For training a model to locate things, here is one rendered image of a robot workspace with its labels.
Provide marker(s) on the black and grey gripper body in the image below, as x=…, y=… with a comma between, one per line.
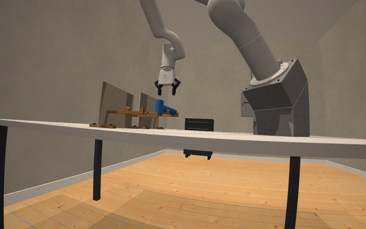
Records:
x=167, y=76

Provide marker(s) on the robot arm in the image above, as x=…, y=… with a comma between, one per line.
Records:
x=230, y=18

